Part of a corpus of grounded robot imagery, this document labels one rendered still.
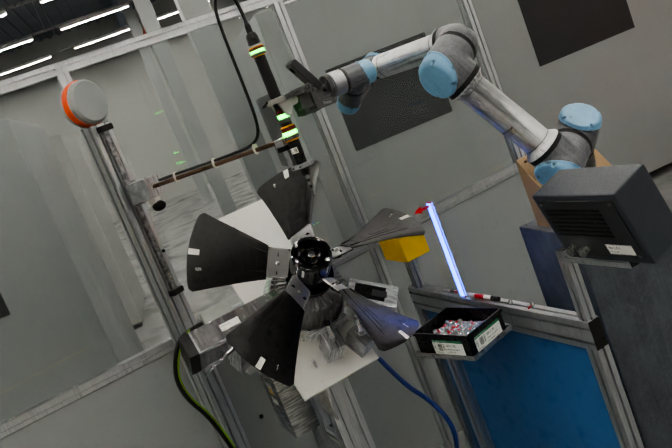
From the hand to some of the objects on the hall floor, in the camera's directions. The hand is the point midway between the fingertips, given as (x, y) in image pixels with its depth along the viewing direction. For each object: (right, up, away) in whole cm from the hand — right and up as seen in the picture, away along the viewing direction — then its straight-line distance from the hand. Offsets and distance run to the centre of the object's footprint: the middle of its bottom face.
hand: (267, 103), depth 206 cm
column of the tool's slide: (+4, -169, +63) cm, 180 cm away
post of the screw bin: (+82, -144, +23) cm, 168 cm away
